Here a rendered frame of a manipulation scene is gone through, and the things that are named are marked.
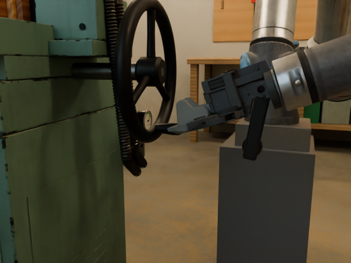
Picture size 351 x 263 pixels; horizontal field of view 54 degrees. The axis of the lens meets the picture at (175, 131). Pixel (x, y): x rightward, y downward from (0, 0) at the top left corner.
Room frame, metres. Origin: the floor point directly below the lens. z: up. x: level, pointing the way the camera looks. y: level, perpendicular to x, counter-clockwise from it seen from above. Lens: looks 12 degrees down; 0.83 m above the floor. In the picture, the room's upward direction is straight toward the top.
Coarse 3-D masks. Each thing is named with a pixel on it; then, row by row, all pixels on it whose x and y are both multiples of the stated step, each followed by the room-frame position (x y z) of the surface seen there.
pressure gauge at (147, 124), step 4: (140, 112) 0.98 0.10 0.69; (144, 112) 0.98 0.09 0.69; (148, 112) 1.00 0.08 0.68; (140, 116) 0.97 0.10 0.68; (144, 116) 0.96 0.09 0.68; (148, 116) 1.00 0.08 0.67; (140, 120) 0.96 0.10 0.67; (144, 120) 0.96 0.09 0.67; (144, 124) 0.96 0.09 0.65; (148, 124) 0.99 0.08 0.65; (148, 128) 0.99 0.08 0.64
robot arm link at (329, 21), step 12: (324, 0) 1.01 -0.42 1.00; (336, 0) 0.99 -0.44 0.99; (348, 0) 0.98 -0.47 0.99; (324, 12) 1.02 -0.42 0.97; (336, 12) 1.00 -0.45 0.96; (348, 12) 1.00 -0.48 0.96; (324, 24) 1.04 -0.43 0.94; (336, 24) 1.02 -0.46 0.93; (348, 24) 1.02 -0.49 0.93; (324, 36) 1.05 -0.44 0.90; (336, 36) 1.03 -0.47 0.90
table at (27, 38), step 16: (0, 32) 0.56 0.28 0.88; (16, 32) 0.60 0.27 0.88; (32, 32) 0.64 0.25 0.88; (48, 32) 0.68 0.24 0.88; (0, 48) 0.56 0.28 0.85; (16, 48) 0.59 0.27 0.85; (32, 48) 0.63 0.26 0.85; (48, 48) 0.67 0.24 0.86; (64, 48) 0.66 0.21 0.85; (80, 48) 0.65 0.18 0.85; (96, 48) 0.66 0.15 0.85
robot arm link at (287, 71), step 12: (276, 60) 0.58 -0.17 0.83; (288, 60) 0.56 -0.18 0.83; (276, 72) 0.56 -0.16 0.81; (288, 72) 0.55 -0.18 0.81; (300, 72) 0.54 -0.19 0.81; (276, 84) 0.56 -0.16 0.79; (288, 84) 0.54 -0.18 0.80; (300, 84) 0.54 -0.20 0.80; (288, 96) 0.55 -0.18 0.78; (300, 96) 0.54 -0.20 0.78; (288, 108) 0.56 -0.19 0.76
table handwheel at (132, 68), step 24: (144, 0) 0.65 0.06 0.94; (120, 24) 0.60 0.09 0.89; (168, 24) 0.78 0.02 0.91; (120, 48) 0.57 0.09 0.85; (168, 48) 0.81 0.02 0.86; (72, 72) 0.74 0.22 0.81; (96, 72) 0.72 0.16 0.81; (120, 72) 0.57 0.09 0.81; (144, 72) 0.68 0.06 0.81; (168, 72) 0.82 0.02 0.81; (120, 96) 0.57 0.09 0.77; (168, 96) 0.79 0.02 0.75; (168, 120) 0.77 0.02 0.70
